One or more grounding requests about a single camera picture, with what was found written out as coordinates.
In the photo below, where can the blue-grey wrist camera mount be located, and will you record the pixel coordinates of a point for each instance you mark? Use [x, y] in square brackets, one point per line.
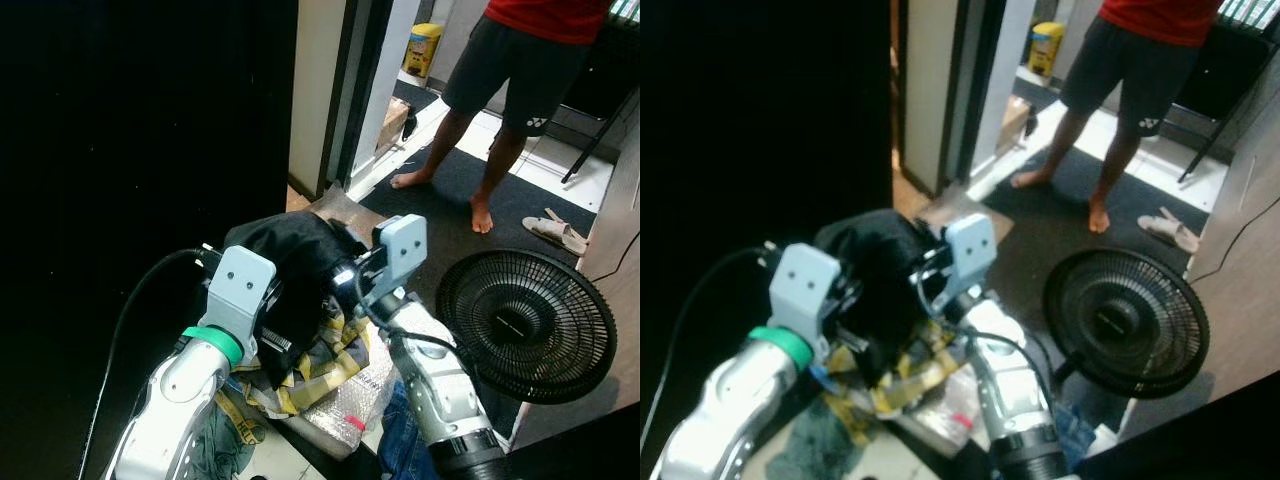
[400, 250]
[238, 295]
[972, 250]
[805, 295]

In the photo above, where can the teal cloth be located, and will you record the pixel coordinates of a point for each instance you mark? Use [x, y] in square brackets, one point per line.
[220, 445]
[815, 450]

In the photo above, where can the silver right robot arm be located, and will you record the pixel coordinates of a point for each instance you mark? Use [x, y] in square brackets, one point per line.
[1015, 400]
[445, 400]

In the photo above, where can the yellow grey plaid cloth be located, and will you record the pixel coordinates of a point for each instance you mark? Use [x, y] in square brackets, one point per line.
[920, 375]
[320, 365]

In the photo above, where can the clear plastic bag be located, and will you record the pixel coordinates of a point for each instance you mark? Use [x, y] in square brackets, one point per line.
[950, 405]
[345, 415]

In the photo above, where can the brown cardboard box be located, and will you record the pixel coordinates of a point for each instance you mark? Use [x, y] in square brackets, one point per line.
[1012, 122]
[392, 125]

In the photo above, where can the brown wooden cabinet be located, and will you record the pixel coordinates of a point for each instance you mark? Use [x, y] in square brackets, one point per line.
[1245, 300]
[615, 300]

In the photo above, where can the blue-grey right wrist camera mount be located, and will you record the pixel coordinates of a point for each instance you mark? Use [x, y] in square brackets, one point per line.
[400, 250]
[972, 250]

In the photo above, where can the blue jeans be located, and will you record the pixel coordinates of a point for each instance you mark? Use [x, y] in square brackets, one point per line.
[1078, 435]
[405, 440]

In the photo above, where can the black stand leg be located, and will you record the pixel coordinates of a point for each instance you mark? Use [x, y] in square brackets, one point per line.
[1215, 135]
[595, 140]

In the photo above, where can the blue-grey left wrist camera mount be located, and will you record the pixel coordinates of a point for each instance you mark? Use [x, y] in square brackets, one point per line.
[805, 295]
[238, 295]

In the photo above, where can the white door frame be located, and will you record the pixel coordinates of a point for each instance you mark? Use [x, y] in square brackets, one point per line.
[320, 90]
[935, 90]

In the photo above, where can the person in red shirt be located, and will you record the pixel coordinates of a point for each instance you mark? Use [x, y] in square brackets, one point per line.
[520, 60]
[1140, 60]

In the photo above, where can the yellow plastic container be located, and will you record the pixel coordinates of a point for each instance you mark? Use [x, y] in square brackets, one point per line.
[1047, 50]
[423, 50]

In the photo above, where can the beige sandal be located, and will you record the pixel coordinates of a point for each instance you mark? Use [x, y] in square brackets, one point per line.
[1160, 228]
[575, 240]
[545, 230]
[1187, 238]

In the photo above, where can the dark grey floor mat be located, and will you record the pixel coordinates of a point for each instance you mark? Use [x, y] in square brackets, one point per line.
[1050, 210]
[450, 215]

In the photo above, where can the black electric fan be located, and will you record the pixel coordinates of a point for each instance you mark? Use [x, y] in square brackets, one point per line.
[1125, 320]
[530, 325]

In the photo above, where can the black garment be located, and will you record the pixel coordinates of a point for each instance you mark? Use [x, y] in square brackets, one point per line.
[885, 270]
[300, 270]

